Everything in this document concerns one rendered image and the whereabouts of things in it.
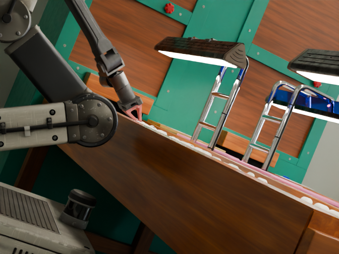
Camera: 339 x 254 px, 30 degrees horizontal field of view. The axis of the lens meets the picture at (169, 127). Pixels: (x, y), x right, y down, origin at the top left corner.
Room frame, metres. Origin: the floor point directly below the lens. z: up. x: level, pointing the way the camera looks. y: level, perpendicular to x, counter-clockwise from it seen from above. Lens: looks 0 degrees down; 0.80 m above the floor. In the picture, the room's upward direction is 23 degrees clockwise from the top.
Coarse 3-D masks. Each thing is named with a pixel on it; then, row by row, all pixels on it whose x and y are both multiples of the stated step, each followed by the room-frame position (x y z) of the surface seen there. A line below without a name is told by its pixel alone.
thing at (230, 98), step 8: (208, 40) 2.15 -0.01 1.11; (248, 64) 2.22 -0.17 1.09; (224, 72) 2.36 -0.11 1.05; (240, 72) 2.22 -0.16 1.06; (216, 80) 2.36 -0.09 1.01; (240, 80) 2.22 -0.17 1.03; (216, 88) 2.36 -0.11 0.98; (232, 88) 2.23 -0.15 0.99; (208, 96) 2.36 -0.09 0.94; (216, 96) 2.32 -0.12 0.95; (224, 96) 2.26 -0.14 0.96; (232, 96) 2.22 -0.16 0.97; (208, 104) 2.35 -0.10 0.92; (232, 104) 2.22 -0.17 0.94; (224, 112) 2.22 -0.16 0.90; (200, 120) 2.36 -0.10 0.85; (224, 120) 2.21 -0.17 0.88; (200, 128) 2.36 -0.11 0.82; (208, 128) 2.28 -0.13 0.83; (216, 128) 2.22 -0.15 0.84; (192, 136) 2.36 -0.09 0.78; (216, 136) 2.22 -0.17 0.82
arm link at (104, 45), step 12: (72, 0) 2.15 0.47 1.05; (72, 12) 2.19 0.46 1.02; (84, 12) 2.17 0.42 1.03; (84, 24) 2.17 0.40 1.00; (96, 24) 2.19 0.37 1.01; (96, 36) 2.18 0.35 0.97; (96, 48) 2.18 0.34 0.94; (108, 48) 2.19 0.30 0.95; (96, 60) 2.22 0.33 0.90; (108, 60) 2.19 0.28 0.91; (120, 60) 2.21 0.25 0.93
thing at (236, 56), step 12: (168, 36) 2.51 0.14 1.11; (156, 48) 2.47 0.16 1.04; (168, 48) 2.36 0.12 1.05; (180, 48) 2.27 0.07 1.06; (192, 48) 2.18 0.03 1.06; (204, 48) 2.10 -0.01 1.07; (216, 48) 2.04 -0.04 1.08; (228, 48) 1.97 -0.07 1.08; (240, 48) 1.95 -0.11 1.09; (228, 60) 1.94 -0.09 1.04; (240, 60) 1.96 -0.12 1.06
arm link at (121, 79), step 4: (116, 72) 2.22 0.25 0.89; (120, 72) 2.23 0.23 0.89; (108, 76) 2.25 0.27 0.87; (112, 76) 2.22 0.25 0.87; (116, 76) 2.21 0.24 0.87; (120, 76) 2.22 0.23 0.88; (124, 76) 2.23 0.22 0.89; (108, 80) 2.26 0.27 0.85; (112, 80) 2.22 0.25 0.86; (116, 80) 2.22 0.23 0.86; (120, 80) 2.22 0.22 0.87; (124, 80) 2.23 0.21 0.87; (112, 84) 2.23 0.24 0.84; (116, 84) 2.22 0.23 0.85; (120, 84) 2.22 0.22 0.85; (124, 84) 2.23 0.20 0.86; (116, 88) 2.23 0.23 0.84; (120, 88) 2.23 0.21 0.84
